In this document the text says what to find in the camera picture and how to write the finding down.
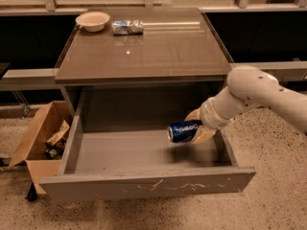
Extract blue pepsi can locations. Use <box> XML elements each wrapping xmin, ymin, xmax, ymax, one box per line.
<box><xmin>167</xmin><ymin>121</ymin><xmax>201</xmax><ymax>143</ymax></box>

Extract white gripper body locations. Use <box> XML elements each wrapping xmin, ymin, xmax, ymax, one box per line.
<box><xmin>200</xmin><ymin>98</ymin><xmax>230</xmax><ymax>129</ymax></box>

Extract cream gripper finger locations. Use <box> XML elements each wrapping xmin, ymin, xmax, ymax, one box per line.
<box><xmin>185</xmin><ymin>108</ymin><xmax>201</xmax><ymax>121</ymax></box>
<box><xmin>191</xmin><ymin>126</ymin><xmax>216</xmax><ymax>144</ymax></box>

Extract open grey top drawer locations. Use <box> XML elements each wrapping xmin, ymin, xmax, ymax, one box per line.
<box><xmin>38</xmin><ymin>85</ymin><xmax>257</xmax><ymax>203</ymax></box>

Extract silver blue snack bag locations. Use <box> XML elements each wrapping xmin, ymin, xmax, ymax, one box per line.
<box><xmin>111</xmin><ymin>20</ymin><xmax>144</xmax><ymax>35</ymax></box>

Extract white paper bowl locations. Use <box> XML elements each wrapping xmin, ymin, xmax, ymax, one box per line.
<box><xmin>76</xmin><ymin>11</ymin><xmax>110</xmax><ymax>33</ymax></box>

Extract brown cardboard box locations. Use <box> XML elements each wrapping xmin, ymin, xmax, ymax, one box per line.
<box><xmin>9</xmin><ymin>101</ymin><xmax>72</xmax><ymax>195</ymax></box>

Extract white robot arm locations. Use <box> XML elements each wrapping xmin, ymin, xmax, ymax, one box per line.
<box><xmin>186</xmin><ymin>65</ymin><xmax>307</xmax><ymax>144</ymax></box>

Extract snack packets in box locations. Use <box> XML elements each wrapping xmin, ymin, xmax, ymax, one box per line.
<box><xmin>45</xmin><ymin>120</ymin><xmax>70</xmax><ymax>160</ymax></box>

